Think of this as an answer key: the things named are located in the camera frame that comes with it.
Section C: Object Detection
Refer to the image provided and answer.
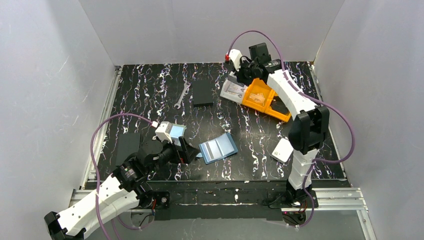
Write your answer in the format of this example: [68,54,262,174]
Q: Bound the yellow bin right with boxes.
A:
[264,95,292,123]

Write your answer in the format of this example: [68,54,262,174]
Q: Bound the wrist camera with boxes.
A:
[224,49,242,72]
[151,121,173,143]

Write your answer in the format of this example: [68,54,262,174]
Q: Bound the yellow bin middle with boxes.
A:
[241,78,277,115]

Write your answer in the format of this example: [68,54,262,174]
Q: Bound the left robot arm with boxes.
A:
[44,136,200,240]

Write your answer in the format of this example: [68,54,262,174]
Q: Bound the black flat plate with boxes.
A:
[115,133,143,167]

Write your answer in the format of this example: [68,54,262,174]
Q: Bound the aluminium frame rail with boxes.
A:
[69,65,123,206]

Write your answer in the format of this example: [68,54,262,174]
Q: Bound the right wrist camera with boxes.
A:
[224,49,242,72]

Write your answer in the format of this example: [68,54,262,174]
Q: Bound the yellow bin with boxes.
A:
[264,95,292,123]
[241,78,277,115]

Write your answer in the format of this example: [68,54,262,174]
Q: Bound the white square box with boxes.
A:
[271,138,294,163]

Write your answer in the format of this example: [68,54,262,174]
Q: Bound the white storage bin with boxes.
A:
[220,74,248,105]

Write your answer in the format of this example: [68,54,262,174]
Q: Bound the silver wrench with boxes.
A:
[173,82,191,110]

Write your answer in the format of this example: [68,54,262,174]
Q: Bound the black flat box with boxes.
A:
[191,79,213,107]

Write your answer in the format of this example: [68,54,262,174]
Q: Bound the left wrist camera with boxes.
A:
[151,121,173,143]

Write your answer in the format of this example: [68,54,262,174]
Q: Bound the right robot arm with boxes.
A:
[226,43,330,191]

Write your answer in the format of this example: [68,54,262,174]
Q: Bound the blue leather card holder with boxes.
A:
[195,132,239,165]

